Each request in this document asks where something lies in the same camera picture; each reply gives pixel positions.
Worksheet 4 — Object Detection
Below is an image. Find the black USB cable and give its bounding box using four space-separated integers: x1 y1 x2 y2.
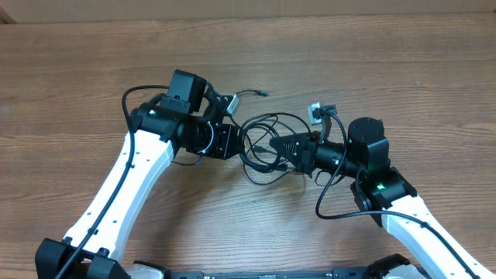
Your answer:
232 88 313 186

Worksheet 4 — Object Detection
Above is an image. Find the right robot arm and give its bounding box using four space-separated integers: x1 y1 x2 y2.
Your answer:
270 117 495 278

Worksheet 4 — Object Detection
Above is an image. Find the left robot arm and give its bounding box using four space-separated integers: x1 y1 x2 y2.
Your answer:
35 70 243 279

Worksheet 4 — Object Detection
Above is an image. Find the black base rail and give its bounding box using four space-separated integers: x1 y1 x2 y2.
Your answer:
127 253 427 279

